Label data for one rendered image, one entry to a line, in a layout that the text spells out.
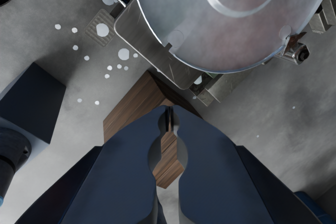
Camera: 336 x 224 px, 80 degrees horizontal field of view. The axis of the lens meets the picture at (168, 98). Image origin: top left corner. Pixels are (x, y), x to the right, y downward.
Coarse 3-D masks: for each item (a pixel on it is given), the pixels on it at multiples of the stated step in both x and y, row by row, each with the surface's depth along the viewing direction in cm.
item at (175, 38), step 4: (172, 32) 26; (176, 32) 26; (180, 32) 26; (168, 36) 26; (172, 36) 26; (176, 36) 26; (180, 36) 26; (168, 40) 26; (172, 40) 26; (176, 40) 26; (180, 40) 27; (172, 44) 27; (176, 44) 27; (180, 44) 27
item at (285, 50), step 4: (304, 32) 32; (288, 36) 31; (292, 36) 31; (296, 36) 32; (300, 36) 32; (288, 40) 31; (292, 40) 32; (296, 40) 32; (284, 44) 32; (288, 44) 32; (292, 44) 32; (296, 44) 32; (284, 48) 32; (288, 48) 32; (292, 48) 32; (284, 52) 32; (280, 56) 33
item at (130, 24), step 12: (132, 0) 23; (120, 12) 24; (132, 12) 24; (120, 24) 24; (132, 24) 24; (144, 24) 25; (120, 36) 24; (132, 36) 25; (144, 36) 25; (144, 48) 26; (156, 48) 26; (168, 48) 27; (156, 60) 27; (168, 60) 28; (168, 72) 28; (180, 72) 29; (192, 72) 30; (180, 84) 30
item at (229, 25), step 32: (160, 0) 24; (192, 0) 25; (224, 0) 25; (256, 0) 27; (288, 0) 29; (320, 0) 30; (160, 32) 25; (192, 32) 27; (224, 32) 28; (256, 32) 30; (192, 64) 29; (224, 64) 30; (256, 64) 32
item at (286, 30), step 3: (282, 27) 31; (285, 27) 31; (288, 27) 31; (282, 30) 31; (285, 30) 31; (288, 30) 31; (279, 33) 31; (282, 33) 31; (285, 33) 31; (288, 33) 32; (279, 36) 31; (282, 36) 31; (285, 36) 32; (282, 39) 32
